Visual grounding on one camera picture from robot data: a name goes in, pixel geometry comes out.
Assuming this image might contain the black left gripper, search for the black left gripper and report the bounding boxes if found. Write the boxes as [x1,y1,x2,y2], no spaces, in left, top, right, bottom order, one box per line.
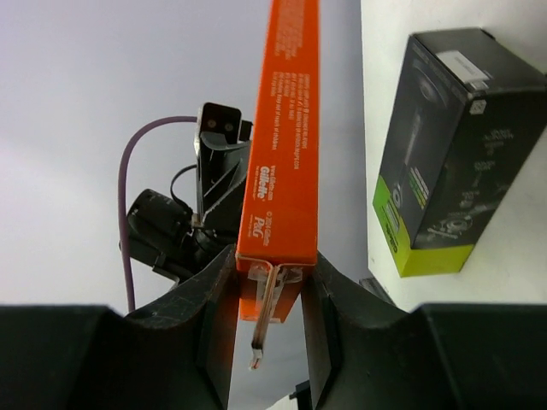
[192,102,253,261]

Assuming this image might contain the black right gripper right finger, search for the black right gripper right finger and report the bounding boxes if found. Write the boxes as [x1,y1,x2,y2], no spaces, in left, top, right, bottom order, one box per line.
[302,257,546,409]

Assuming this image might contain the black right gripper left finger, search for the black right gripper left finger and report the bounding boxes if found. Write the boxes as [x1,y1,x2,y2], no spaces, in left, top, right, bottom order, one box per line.
[1,247,238,409]

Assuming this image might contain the orange Gillette razor box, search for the orange Gillette razor box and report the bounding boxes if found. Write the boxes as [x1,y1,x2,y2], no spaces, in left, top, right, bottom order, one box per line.
[235,1,320,370]

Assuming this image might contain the black green razor box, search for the black green razor box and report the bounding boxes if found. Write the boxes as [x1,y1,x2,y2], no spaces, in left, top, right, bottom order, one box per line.
[373,28,546,278]

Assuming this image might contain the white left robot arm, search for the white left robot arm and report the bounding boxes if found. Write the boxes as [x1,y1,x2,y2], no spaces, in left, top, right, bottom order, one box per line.
[127,102,252,282]

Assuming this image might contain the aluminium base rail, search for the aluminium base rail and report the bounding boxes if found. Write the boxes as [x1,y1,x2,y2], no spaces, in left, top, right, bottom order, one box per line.
[359,277,395,306]

